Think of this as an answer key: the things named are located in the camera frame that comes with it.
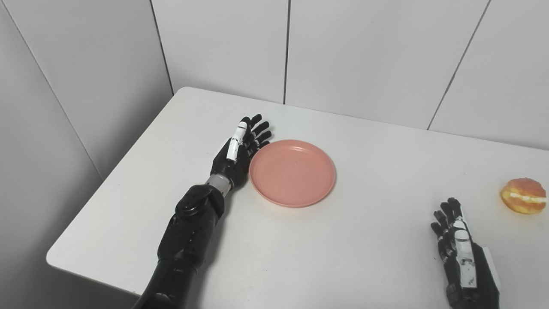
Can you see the pink round plate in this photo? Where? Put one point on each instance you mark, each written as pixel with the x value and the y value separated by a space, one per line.
pixel 292 173

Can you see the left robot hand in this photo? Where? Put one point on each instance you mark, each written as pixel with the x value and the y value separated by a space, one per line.
pixel 240 150

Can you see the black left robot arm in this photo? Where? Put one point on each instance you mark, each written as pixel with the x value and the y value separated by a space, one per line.
pixel 188 244

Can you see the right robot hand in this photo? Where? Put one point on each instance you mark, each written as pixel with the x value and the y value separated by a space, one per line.
pixel 463 257

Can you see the cream puff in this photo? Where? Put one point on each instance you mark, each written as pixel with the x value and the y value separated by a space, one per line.
pixel 523 195

